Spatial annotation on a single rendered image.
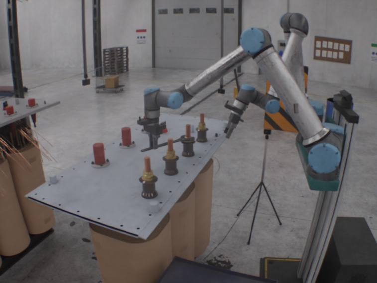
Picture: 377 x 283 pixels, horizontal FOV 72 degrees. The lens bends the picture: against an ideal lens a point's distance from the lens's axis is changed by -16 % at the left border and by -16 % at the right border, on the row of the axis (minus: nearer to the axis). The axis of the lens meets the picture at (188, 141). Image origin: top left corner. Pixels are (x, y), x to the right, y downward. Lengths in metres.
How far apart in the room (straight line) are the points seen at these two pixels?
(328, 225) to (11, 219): 2.65
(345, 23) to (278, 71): 13.70
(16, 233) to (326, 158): 2.72
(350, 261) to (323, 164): 0.92
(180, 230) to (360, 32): 13.81
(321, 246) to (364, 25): 13.64
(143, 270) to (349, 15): 14.26
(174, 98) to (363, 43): 13.88
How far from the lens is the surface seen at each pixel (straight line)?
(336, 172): 1.64
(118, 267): 1.92
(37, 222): 3.34
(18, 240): 3.18
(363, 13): 15.17
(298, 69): 2.06
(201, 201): 2.52
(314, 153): 1.36
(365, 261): 2.16
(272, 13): 6.62
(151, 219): 1.38
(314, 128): 1.37
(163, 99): 1.63
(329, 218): 1.94
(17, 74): 11.30
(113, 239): 1.77
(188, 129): 1.93
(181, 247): 2.28
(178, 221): 2.12
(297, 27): 1.89
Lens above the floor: 2.17
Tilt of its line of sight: 21 degrees down
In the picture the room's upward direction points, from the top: straight up
